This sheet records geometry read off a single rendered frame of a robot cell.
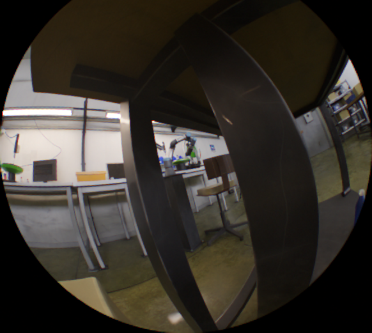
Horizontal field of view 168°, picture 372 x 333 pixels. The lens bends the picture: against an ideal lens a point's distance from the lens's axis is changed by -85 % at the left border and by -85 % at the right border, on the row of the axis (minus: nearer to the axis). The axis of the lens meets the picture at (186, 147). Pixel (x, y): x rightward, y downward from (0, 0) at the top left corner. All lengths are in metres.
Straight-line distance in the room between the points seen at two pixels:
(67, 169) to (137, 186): 2.25
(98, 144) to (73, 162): 0.60
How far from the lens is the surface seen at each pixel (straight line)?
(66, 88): 0.29
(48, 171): 2.17
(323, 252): 0.64
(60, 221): 2.43
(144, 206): 0.19
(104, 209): 2.31
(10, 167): 1.63
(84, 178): 1.43
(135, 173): 0.19
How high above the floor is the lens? 0.72
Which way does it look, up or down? 16 degrees up
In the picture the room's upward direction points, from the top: 15 degrees counter-clockwise
